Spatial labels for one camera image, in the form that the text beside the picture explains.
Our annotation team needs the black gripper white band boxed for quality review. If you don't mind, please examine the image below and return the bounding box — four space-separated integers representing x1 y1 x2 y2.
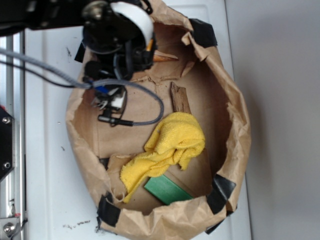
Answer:
81 0 157 80

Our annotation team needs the orange spiral conch shell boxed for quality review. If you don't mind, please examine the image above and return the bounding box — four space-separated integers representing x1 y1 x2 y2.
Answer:
153 50 179 63

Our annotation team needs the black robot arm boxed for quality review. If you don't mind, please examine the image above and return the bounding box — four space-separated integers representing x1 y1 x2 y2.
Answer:
0 0 157 80

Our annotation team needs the brown paper bag bin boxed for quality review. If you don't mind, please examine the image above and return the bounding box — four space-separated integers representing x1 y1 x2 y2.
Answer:
66 0 251 240

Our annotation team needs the brown bark wood piece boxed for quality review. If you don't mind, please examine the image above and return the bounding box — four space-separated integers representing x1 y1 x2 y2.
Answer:
170 81 192 114

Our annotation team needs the yellow microfiber cloth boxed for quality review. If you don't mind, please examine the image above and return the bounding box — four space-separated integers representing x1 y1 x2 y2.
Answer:
120 112 206 204

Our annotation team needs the green rectangular block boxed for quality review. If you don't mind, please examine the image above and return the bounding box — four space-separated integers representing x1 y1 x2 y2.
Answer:
144 175 193 206

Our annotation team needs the grey braided cable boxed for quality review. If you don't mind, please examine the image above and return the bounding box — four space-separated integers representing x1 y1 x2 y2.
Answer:
0 47 165 127

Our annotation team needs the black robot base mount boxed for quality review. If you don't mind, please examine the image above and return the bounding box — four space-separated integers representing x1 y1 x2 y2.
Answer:
0 105 16 182

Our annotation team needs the aluminium frame rail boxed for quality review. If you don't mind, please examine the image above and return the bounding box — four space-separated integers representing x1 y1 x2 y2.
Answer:
0 32 28 240

